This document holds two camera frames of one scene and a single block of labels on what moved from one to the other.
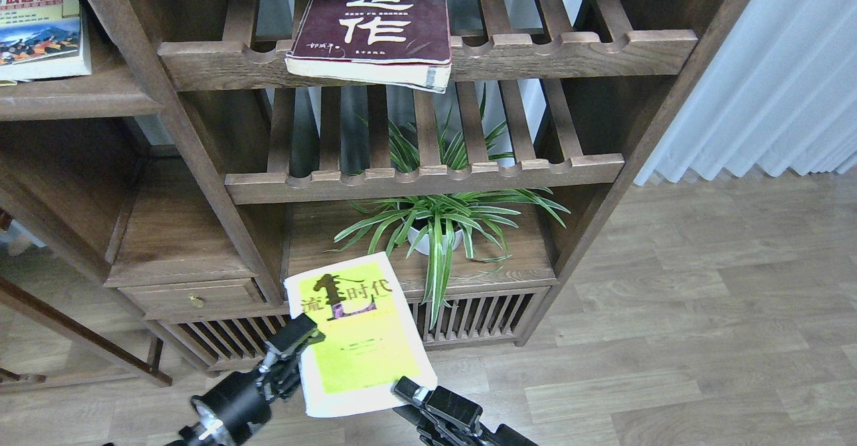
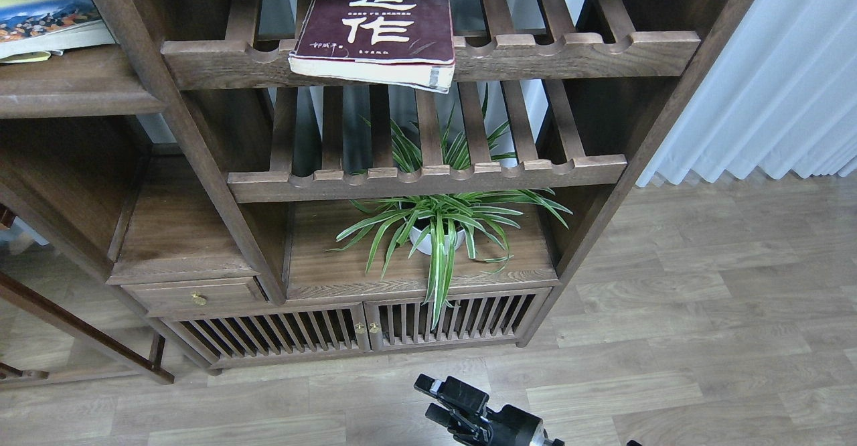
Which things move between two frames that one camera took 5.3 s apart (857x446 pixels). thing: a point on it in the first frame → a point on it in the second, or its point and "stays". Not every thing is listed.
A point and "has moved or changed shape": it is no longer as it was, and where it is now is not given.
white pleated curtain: (780, 90) stays
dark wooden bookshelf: (152, 211) stays
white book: (73, 63) → (38, 48)
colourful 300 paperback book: (41, 30) has moved or changed shape
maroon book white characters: (383, 23) stays
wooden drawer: (194, 296) stays
